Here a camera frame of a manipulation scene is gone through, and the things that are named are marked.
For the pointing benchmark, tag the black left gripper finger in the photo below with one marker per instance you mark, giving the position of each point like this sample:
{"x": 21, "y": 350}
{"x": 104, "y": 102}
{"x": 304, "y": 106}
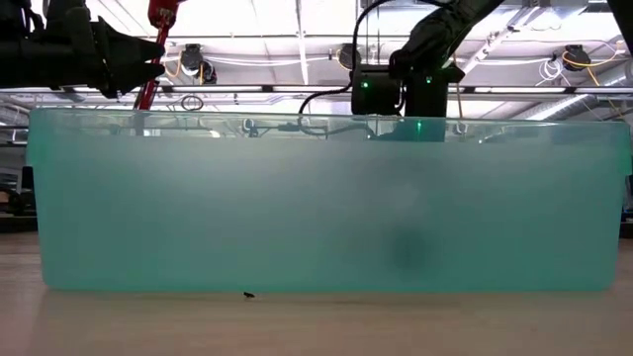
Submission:
{"x": 126, "y": 44}
{"x": 126, "y": 76}

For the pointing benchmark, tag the translucent teal plastic bin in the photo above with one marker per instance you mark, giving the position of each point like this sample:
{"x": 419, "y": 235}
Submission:
{"x": 247, "y": 207}

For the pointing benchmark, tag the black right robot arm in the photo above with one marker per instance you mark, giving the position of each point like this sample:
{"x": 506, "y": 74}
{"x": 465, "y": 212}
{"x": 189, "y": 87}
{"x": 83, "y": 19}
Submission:
{"x": 445, "y": 29}

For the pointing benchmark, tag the small black debris piece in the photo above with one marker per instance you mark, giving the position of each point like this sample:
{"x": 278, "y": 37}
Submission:
{"x": 248, "y": 295}

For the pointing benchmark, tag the long ceiling light rail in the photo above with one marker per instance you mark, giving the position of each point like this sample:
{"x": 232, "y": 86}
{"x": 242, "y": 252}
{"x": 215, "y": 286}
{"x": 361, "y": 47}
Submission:
{"x": 222, "y": 89}

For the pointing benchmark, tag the silver ceiling duct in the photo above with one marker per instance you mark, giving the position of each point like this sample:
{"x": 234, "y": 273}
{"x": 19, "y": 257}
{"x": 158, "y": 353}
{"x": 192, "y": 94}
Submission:
{"x": 569, "y": 106}

